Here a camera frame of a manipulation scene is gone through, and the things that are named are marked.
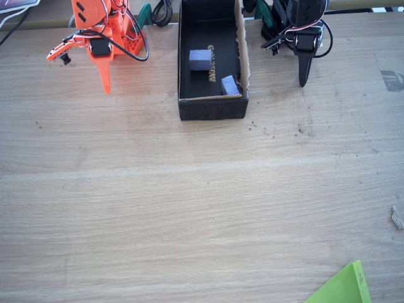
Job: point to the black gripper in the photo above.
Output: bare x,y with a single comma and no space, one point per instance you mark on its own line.
303,42

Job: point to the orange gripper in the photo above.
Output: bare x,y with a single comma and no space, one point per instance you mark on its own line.
98,48

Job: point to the purple foam block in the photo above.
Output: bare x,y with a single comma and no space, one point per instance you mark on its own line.
199,60
229,86

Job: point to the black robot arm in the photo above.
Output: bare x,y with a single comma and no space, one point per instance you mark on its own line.
287,12

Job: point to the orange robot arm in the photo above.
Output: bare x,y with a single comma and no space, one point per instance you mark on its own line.
121,34

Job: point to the black cardboard box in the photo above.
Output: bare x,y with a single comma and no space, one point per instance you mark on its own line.
211,109

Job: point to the green table clamp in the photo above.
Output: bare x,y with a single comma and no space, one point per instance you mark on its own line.
263,14
146,14

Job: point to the white-edged printed sheet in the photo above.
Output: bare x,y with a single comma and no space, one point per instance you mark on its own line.
15,4

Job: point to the lime green sheet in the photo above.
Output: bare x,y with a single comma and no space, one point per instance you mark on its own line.
347,287

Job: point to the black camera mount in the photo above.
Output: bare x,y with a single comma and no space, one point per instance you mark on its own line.
271,44

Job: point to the orange camera mount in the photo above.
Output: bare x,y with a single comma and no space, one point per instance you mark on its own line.
58,52

